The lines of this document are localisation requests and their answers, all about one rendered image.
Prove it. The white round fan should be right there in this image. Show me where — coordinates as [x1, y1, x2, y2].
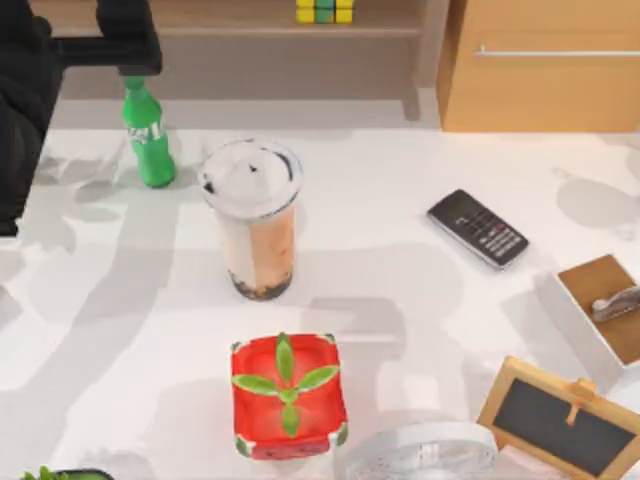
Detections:
[344, 420, 499, 480]

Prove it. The red square plant pot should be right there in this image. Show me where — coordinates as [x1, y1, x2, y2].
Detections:
[230, 332, 350, 461]

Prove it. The green bottle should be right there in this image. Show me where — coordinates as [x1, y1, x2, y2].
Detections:
[122, 74, 178, 190]

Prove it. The colourful puzzle cube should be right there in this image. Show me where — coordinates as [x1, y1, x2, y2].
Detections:
[295, 0, 356, 26]

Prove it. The black phone with keypad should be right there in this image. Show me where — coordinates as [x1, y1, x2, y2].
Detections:
[426, 188, 531, 272]

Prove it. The wooden framed blackboard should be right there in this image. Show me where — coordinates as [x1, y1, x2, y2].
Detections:
[476, 355, 640, 480]

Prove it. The milk tea cup with lid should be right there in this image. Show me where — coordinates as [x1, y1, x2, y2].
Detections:
[198, 139, 305, 302]

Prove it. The wooden open shelf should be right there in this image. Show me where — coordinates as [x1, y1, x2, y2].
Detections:
[49, 0, 442, 102]

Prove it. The wooden cupboard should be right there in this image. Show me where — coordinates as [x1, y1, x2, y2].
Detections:
[435, 0, 640, 134]

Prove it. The long metal handle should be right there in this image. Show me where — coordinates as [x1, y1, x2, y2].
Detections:
[474, 45, 640, 58]

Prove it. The white box with wooden inside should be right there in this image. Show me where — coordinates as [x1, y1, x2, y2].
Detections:
[555, 253, 640, 371]

